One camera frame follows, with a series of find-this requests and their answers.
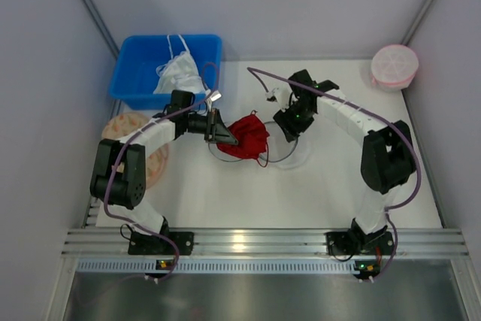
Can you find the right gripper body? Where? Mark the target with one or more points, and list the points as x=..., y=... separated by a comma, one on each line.
x=287, y=125

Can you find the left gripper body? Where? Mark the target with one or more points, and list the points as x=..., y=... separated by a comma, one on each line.
x=212, y=125

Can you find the red bra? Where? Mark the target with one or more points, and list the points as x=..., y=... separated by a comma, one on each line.
x=252, y=140

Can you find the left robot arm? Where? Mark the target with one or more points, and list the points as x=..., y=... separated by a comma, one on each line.
x=119, y=176

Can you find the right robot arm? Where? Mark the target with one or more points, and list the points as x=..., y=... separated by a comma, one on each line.
x=388, y=158

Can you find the white bra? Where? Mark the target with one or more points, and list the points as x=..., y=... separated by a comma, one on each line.
x=180, y=72

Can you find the floral patterned bra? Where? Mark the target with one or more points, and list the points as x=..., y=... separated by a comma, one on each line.
x=124, y=124

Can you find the pink trimmed mesh laundry bag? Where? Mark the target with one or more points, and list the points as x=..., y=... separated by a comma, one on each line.
x=394, y=67

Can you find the blue plastic bin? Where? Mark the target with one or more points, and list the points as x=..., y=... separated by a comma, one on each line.
x=150, y=67

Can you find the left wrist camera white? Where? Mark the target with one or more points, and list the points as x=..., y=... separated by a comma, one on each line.
x=213, y=96

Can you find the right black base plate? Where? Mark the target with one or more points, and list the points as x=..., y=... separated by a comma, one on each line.
x=354, y=242

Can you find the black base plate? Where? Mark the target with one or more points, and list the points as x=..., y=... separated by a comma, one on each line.
x=141, y=244
x=354, y=242

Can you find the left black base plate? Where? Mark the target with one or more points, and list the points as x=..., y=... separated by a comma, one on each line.
x=141, y=244

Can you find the aluminium mounting rail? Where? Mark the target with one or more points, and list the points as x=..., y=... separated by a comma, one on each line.
x=269, y=243

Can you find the slotted cable duct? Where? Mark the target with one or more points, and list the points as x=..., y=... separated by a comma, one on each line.
x=225, y=266

